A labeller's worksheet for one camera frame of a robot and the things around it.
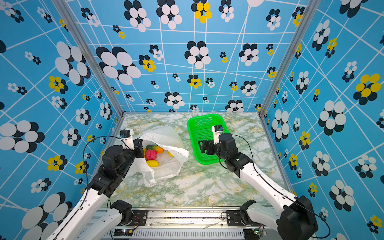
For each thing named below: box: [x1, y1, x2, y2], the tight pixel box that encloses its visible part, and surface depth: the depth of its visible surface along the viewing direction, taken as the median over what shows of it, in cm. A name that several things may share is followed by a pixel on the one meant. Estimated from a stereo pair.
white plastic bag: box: [128, 127, 190, 188], surface depth 79 cm
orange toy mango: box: [153, 145, 165, 154], surface depth 96 cm
